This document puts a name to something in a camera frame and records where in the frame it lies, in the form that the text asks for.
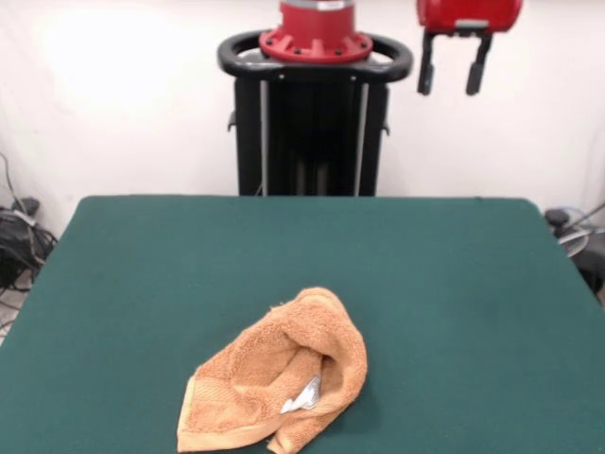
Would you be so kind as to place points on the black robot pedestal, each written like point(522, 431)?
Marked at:
point(321, 132)

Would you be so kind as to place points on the red robot base flange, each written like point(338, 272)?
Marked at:
point(316, 23)

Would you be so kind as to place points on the black round device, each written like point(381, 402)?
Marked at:
point(557, 217)

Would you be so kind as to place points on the black power adapter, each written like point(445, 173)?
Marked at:
point(30, 205)

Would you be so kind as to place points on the silver round stand base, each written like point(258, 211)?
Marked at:
point(574, 242)

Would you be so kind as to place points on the dark green table cloth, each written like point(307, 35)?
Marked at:
point(142, 284)

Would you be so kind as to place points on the black chair base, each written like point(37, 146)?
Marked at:
point(593, 269)

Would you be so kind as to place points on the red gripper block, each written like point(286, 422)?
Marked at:
point(468, 14)

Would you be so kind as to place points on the orange terry towel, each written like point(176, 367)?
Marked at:
point(255, 359)

